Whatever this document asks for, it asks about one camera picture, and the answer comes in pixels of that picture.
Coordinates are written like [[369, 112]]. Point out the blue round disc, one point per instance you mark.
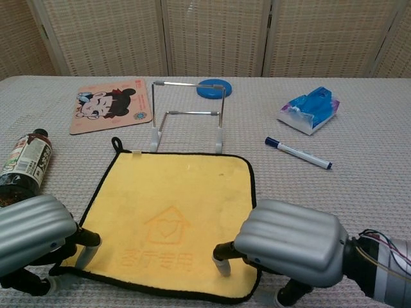
[[208, 93]]

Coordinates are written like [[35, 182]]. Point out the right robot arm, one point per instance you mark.
[[385, 266]]

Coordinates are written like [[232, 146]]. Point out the cartoon girl mouse pad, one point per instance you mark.
[[96, 125]]

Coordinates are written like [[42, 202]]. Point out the woven pale tablecloth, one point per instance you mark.
[[321, 192]]

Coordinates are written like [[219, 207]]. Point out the white blue marker pen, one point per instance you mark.
[[298, 153]]

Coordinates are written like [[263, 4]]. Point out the dark sauce bottle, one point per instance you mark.
[[25, 163]]

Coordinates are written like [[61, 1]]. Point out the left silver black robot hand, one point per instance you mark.
[[29, 224]]

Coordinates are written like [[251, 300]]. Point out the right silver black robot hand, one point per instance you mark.
[[289, 237]]

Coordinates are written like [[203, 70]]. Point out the blue tissue pack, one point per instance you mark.
[[308, 112]]

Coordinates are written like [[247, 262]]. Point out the yellow and grey cloth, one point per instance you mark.
[[180, 186]]

